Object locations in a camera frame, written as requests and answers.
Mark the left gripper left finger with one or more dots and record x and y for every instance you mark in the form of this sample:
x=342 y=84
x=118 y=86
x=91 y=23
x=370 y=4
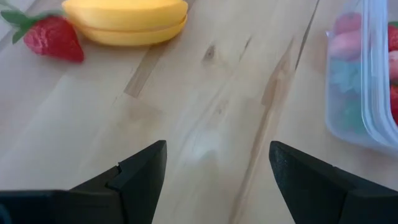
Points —
x=143 y=180

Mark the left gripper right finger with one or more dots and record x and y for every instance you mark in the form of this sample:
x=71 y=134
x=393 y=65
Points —
x=304 y=186

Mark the clear plastic tupperware container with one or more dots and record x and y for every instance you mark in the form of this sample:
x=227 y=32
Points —
x=351 y=118

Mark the red toy strawberry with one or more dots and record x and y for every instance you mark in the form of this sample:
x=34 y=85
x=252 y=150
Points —
x=395 y=102
x=53 y=39
x=393 y=37

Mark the yellow toy banana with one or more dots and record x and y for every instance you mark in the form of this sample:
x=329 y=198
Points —
x=124 y=18

